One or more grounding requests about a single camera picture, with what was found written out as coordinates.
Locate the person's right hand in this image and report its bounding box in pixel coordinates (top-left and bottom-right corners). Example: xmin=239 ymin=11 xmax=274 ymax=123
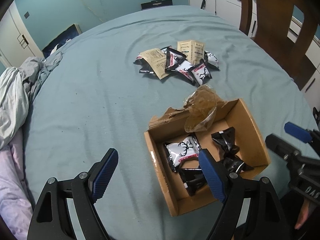
xmin=295 ymin=199 xmax=313 ymax=230

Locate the brown cardboard box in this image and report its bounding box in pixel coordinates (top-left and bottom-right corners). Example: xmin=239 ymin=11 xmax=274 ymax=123
xmin=144 ymin=99 xmax=271 ymax=217

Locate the lilac pillow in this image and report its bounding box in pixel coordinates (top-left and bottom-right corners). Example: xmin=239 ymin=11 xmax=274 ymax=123
xmin=1 ymin=129 xmax=33 ymax=239

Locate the crumpled brown packing tape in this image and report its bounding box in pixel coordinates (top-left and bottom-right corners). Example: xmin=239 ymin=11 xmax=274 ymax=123
xmin=183 ymin=84 xmax=227 ymax=133

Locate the white wardrobe door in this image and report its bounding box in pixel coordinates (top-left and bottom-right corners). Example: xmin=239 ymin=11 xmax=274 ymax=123
xmin=0 ymin=1 xmax=43 ymax=68

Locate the tan sachet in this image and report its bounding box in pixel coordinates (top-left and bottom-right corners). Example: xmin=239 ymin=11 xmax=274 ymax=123
xmin=139 ymin=48 xmax=168 ymax=80
xmin=177 ymin=40 xmax=205 ymax=65

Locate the black bag behind bed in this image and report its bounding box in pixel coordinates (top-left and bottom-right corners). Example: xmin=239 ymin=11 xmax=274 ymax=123
xmin=141 ymin=0 xmax=173 ymax=10

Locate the white cabinet with drawers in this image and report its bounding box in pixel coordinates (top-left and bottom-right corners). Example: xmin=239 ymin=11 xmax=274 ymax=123
xmin=189 ymin=0 xmax=319 ymax=109

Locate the grey crumpled duvet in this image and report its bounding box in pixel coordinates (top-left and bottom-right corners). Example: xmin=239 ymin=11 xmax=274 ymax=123
xmin=1 ymin=52 xmax=63 ymax=147

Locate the black snack packet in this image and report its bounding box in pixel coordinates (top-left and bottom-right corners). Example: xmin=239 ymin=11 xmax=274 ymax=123
xmin=178 ymin=167 xmax=207 ymax=196

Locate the brown wooden chair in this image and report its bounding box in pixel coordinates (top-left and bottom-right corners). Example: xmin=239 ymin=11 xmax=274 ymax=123
xmin=239 ymin=0 xmax=319 ymax=89

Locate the teal bed sheet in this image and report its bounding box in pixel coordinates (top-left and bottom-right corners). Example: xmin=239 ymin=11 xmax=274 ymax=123
xmin=23 ymin=5 xmax=317 ymax=239

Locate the white deer snack packet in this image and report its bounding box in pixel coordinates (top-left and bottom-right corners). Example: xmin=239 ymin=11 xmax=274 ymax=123
xmin=163 ymin=133 xmax=202 ymax=172

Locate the dark blue framed picture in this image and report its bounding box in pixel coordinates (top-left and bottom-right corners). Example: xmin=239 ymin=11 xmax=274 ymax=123
xmin=42 ymin=24 xmax=82 ymax=58

